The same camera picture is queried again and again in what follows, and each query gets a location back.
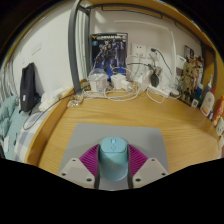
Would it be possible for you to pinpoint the white desk lamp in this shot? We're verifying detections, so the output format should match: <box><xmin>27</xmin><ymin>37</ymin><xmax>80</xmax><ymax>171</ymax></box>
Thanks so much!
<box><xmin>129</xmin><ymin>20</ymin><xmax>184</xmax><ymax>98</ymax></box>

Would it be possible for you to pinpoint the colourful figure box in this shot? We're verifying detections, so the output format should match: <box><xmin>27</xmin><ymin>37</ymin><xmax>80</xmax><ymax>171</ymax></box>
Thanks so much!
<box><xmin>183</xmin><ymin>44</ymin><xmax>204</xmax><ymax>88</ymax></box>

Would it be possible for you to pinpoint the black hanging bag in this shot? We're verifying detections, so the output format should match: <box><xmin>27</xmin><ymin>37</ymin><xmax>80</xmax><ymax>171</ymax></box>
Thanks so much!
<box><xmin>19</xmin><ymin>62</ymin><xmax>41</xmax><ymax>113</ymax></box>

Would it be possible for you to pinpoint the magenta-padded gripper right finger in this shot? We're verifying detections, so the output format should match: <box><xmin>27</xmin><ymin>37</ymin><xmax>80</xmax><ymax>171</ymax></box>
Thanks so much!
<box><xmin>127</xmin><ymin>144</ymin><xmax>170</xmax><ymax>189</ymax></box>

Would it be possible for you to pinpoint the dark spray bottle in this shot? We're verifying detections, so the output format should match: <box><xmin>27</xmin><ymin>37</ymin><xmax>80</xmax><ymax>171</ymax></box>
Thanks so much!
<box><xmin>203</xmin><ymin>74</ymin><xmax>216</xmax><ymax>93</ymax></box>

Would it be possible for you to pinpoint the bed with teal blanket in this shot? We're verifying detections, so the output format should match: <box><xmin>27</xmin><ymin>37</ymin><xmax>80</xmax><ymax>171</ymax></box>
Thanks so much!
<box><xmin>0</xmin><ymin>94</ymin><xmax>46</xmax><ymax>161</ymax></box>

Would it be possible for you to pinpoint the grey mouse pad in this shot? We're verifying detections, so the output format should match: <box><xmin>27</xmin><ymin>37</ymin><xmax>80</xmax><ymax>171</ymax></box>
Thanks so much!
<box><xmin>58</xmin><ymin>122</ymin><xmax>169</xmax><ymax>192</ymax></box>

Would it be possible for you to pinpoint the red chips can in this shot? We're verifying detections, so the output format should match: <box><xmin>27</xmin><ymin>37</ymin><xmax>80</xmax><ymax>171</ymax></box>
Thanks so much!
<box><xmin>212</xmin><ymin>95</ymin><xmax>224</xmax><ymax>128</ymax></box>

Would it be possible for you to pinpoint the clear plastic jar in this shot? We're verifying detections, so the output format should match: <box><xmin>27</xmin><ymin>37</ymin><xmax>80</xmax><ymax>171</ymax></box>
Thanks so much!
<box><xmin>87</xmin><ymin>69</ymin><xmax>110</xmax><ymax>94</ymax></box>

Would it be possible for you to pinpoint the brown tree figurine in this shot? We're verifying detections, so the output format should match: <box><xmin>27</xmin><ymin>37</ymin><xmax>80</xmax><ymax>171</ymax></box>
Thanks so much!
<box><xmin>179</xmin><ymin>59</ymin><xmax>201</xmax><ymax>103</ymax></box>

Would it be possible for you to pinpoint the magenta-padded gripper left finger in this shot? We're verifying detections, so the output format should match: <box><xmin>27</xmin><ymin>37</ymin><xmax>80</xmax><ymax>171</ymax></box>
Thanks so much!
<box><xmin>58</xmin><ymin>143</ymin><xmax>101</xmax><ymax>190</ymax></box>

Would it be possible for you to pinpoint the grey metal desk frame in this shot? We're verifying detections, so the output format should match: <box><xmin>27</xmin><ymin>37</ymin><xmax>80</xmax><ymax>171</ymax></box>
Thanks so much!
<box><xmin>68</xmin><ymin>0</ymin><xmax>218</xmax><ymax>95</ymax></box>

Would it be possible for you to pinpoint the blue robot model box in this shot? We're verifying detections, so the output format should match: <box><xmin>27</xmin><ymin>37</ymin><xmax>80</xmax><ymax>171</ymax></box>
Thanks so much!
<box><xmin>89</xmin><ymin>32</ymin><xmax>129</xmax><ymax>83</ymax></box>

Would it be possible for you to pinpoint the white charger block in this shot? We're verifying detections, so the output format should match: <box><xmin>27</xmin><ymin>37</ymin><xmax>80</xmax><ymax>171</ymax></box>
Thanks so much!
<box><xmin>110</xmin><ymin>73</ymin><xmax>133</xmax><ymax>92</ymax></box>

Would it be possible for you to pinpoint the white power strip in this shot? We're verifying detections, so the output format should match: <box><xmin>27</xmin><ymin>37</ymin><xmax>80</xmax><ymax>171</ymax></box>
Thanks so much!
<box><xmin>146</xmin><ymin>84</ymin><xmax>181</xmax><ymax>100</ymax></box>

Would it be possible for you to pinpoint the white wall socket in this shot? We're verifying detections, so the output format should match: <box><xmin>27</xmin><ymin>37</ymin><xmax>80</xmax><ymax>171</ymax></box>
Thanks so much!
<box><xmin>131</xmin><ymin>43</ymin><xmax>148</xmax><ymax>58</ymax></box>
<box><xmin>146</xmin><ymin>46</ymin><xmax>162</xmax><ymax>62</ymax></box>

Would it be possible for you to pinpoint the white crumpled bag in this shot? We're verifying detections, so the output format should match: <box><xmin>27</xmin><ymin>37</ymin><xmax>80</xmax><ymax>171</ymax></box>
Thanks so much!
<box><xmin>38</xmin><ymin>87</ymin><xmax>69</xmax><ymax>113</ymax></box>

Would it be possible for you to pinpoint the light blue computer mouse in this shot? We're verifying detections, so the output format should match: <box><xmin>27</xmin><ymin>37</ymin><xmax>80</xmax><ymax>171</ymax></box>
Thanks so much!
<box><xmin>97</xmin><ymin>136</ymin><xmax>130</xmax><ymax>183</ymax></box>

